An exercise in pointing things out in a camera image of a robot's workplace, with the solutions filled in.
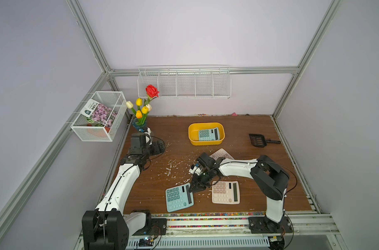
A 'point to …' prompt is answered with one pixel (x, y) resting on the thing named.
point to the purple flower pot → (101, 116)
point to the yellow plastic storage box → (193, 129)
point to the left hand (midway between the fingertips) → (158, 144)
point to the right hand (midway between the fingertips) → (190, 190)
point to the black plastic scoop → (260, 140)
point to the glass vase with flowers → (139, 122)
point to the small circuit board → (143, 242)
